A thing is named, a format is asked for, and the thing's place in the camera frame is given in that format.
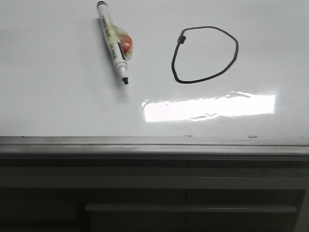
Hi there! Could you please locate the white black whiteboard marker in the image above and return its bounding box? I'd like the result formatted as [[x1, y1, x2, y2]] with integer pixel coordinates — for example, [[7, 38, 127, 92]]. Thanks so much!
[[97, 1, 128, 85]]

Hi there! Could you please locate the grey cabinet below whiteboard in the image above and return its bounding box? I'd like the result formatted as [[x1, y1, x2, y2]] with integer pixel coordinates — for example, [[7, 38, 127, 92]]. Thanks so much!
[[0, 160, 309, 232]]

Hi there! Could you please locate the white whiteboard with aluminium frame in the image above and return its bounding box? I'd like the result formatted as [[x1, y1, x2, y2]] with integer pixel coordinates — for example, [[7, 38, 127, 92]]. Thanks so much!
[[0, 0, 309, 162]]

